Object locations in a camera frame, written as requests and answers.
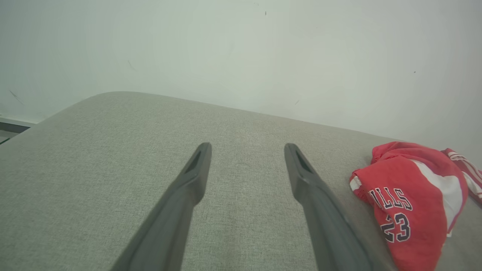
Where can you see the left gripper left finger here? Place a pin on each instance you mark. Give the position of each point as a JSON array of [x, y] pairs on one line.
[[169, 226]]

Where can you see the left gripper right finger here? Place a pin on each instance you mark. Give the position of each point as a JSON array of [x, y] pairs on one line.
[[331, 233]]

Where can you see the crumpled red Bulls jersey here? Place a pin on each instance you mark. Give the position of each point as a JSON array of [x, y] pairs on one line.
[[395, 180]]

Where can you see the white and black baseboard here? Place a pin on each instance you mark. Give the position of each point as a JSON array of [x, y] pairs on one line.
[[11, 126]]

